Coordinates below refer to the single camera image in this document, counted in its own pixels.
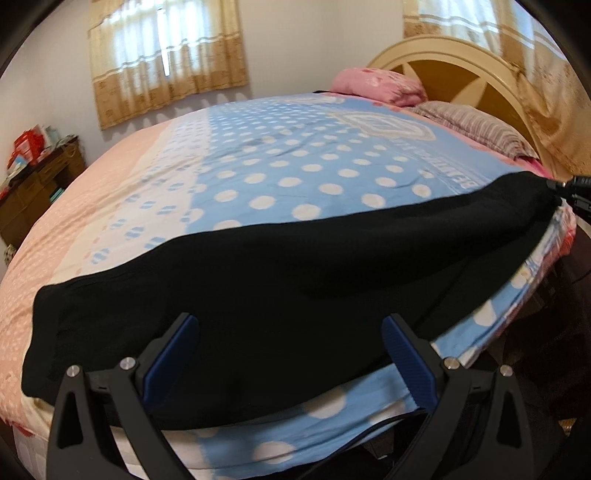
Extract dark wooden cabinet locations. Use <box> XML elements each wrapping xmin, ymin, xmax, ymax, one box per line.
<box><xmin>0</xmin><ymin>137</ymin><xmax>86</xmax><ymax>251</ymax></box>

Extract black pants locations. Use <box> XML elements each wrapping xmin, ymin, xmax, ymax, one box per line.
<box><xmin>22</xmin><ymin>172</ymin><xmax>561</xmax><ymax>430</ymax></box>

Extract pink pillow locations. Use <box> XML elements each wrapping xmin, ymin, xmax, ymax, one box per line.
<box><xmin>330</xmin><ymin>68</ymin><xmax>428</xmax><ymax>108</ymax></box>

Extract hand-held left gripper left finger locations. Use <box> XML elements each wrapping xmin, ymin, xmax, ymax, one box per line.
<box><xmin>46</xmin><ymin>313</ymin><xmax>200</xmax><ymax>480</ymax></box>

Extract beige patterned curtain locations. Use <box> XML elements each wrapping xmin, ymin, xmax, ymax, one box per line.
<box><xmin>402</xmin><ymin>0</ymin><xmax>591</xmax><ymax>183</ymax></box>
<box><xmin>88</xmin><ymin>0</ymin><xmax>254</xmax><ymax>131</ymax></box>

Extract red gift boxes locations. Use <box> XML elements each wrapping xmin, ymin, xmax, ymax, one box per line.
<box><xmin>6</xmin><ymin>124</ymin><xmax>51</xmax><ymax>172</ymax></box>

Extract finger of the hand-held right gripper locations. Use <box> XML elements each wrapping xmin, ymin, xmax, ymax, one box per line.
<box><xmin>547</xmin><ymin>174</ymin><xmax>591</xmax><ymax>209</ymax></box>

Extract cream wooden headboard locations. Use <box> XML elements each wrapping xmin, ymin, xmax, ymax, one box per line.
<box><xmin>367</xmin><ymin>37</ymin><xmax>560</xmax><ymax>181</ymax></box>

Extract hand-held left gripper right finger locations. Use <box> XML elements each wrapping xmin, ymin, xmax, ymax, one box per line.
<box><xmin>381</xmin><ymin>313</ymin><xmax>542</xmax><ymax>480</ymax></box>

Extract printed blue pink blanket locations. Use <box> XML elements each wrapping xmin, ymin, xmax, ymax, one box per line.
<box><xmin>0</xmin><ymin>90</ymin><xmax>578</xmax><ymax>480</ymax></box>

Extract striped pillow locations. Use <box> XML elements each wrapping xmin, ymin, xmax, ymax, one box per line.
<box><xmin>411</xmin><ymin>100</ymin><xmax>542</xmax><ymax>161</ymax></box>

